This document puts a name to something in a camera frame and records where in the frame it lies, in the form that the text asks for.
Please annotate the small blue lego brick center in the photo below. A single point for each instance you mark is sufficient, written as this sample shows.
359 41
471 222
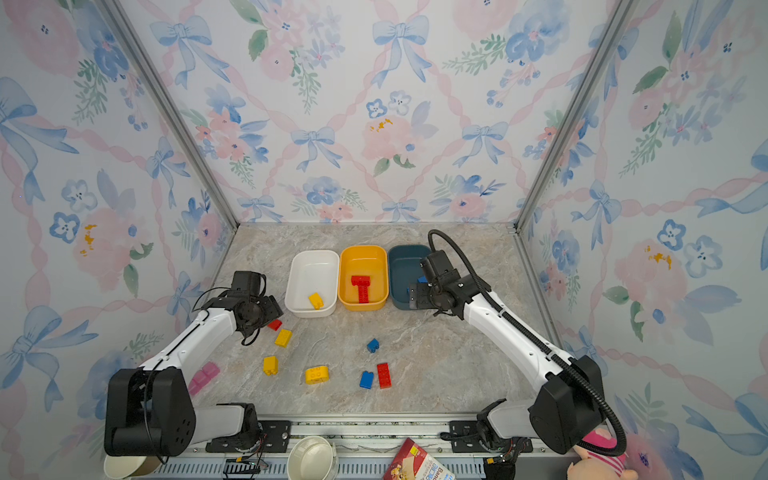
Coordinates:
373 346

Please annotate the aluminium corner post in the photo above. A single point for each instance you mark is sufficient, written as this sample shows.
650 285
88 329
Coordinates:
118 20
582 96

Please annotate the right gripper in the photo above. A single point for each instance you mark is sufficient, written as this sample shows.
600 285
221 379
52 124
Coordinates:
418 298

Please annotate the left aluminium corner post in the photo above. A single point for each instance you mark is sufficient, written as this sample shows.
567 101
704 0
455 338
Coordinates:
118 20

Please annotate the white plastic container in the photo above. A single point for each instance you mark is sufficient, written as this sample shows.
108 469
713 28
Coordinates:
313 271

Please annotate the yellow lego brick lower left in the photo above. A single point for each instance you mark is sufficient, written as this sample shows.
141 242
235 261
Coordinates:
271 366

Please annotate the tan paper cup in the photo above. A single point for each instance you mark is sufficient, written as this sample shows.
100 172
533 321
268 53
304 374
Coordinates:
124 467

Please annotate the aluminium front rail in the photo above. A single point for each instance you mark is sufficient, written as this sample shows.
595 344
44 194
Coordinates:
375 433

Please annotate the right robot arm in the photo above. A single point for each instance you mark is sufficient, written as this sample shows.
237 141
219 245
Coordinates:
569 409

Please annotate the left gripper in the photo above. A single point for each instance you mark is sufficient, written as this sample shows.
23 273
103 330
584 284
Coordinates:
273 309

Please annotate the dark teal plastic container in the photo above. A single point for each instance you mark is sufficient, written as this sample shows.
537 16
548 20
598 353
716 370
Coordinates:
404 269

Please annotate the yellow lego brick near arm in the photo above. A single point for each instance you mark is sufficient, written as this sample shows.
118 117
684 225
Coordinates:
283 338

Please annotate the blue lego brick bottom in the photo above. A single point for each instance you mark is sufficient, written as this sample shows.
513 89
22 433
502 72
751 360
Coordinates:
366 380

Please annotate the pink lego brick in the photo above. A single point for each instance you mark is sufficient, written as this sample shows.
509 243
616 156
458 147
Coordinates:
204 376

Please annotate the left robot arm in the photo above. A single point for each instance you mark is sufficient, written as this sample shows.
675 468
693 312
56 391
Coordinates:
149 409

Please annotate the yellow plastic container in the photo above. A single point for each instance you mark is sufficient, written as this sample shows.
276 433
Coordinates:
364 260

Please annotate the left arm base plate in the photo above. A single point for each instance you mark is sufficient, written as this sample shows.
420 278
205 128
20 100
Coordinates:
270 436

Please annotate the right aluminium corner post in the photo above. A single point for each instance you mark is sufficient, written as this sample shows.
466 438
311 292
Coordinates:
582 96

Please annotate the small yellow lego brick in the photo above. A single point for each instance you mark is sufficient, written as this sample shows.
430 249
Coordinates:
316 301

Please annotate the red lego brick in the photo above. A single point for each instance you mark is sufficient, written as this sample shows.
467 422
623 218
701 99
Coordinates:
363 294
361 281
384 376

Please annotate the large yellow lego brick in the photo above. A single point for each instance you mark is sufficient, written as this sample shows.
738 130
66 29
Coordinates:
317 375

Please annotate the snack box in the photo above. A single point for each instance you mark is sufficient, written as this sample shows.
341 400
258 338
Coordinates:
412 462

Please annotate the pink plush toy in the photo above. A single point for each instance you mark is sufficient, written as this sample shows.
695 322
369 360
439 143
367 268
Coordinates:
593 466

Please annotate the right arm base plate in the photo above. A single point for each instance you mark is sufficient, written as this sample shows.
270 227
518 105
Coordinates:
462 435

